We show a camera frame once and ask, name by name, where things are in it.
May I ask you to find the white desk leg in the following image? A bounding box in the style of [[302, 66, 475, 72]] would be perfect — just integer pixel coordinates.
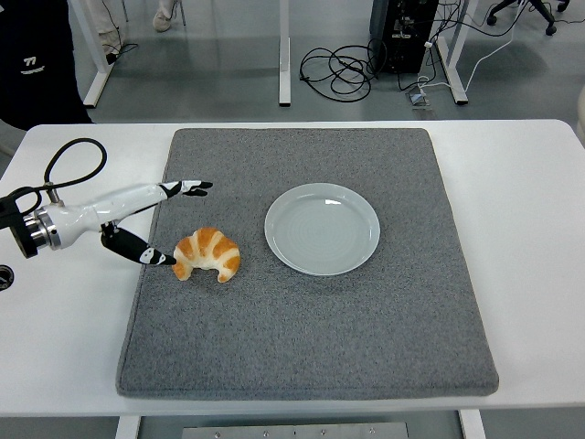
[[277, 0, 293, 109], [68, 0, 115, 110], [436, 0, 471, 106]]

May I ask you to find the person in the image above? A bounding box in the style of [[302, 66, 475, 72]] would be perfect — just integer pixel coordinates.
[[86, 0, 184, 65], [0, 0, 95, 132]]

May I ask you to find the croissant bread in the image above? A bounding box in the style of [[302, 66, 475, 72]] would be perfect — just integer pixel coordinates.
[[171, 227, 242, 284]]

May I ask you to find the white table leg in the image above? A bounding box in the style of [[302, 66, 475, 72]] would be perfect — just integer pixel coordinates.
[[459, 409, 486, 439], [113, 415, 143, 439]]

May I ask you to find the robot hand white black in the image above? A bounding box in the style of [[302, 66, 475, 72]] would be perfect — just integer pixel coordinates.
[[53, 179, 214, 267]]

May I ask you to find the grey metal plate with screws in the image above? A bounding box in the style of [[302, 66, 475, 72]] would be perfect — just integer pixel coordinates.
[[181, 421, 410, 439]]

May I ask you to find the metal floor socket box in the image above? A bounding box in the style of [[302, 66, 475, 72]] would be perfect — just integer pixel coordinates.
[[405, 89, 434, 111]]

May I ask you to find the grey fabric mat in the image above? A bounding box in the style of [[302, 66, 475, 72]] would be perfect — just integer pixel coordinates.
[[114, 126, 500, 398]]

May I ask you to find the pale grey round plate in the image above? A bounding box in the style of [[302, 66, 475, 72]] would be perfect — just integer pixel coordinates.
[[264, 182, 382, 278]]

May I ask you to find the black cable bundle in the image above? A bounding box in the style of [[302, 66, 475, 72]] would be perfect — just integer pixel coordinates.
[[299, 43, 389, 102]]

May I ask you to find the black computer tower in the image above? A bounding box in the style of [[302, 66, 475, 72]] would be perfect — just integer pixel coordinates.
[[368, 0, 441, 75]]

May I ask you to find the black office chair base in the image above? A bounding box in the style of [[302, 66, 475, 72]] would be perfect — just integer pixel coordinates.
[[486, 0, 572, 37]]

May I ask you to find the white cable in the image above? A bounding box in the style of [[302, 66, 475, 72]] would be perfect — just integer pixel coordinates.
[[416, 0, 525, 92]]

